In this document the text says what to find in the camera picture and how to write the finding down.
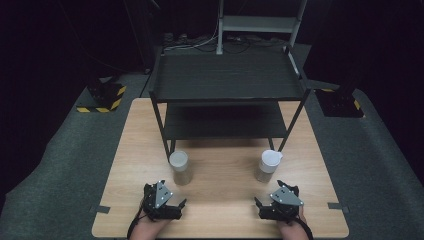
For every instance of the clear jar with spout lid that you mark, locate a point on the clear jar with spout lid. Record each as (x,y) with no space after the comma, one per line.
(268,165)

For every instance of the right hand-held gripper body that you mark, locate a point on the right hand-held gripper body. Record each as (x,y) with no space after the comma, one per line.
(283,200)

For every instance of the grey tape piece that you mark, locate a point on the grey tape piece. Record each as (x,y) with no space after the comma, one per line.
(100,209)
(337,206)

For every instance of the grey metal stand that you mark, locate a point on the grey metal stand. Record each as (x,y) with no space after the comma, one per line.
(256,24)

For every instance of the black two-tier metal rack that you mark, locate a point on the black two-tier metal rack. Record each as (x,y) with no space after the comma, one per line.
(230,78)

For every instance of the yellow-black striped stand base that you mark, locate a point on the yellow-black striped stand base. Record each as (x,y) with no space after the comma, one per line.
(106,96)
(340,103)

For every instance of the black power strip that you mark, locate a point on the black power strip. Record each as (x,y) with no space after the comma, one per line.
(173,37)

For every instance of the person's right hand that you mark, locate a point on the person's right hand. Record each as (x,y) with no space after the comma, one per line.
(291,230)

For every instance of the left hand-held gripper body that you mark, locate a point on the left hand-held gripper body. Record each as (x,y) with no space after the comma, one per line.
(161,200)

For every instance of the person's left hand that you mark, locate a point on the person's left hand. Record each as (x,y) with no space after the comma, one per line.
(148,230)

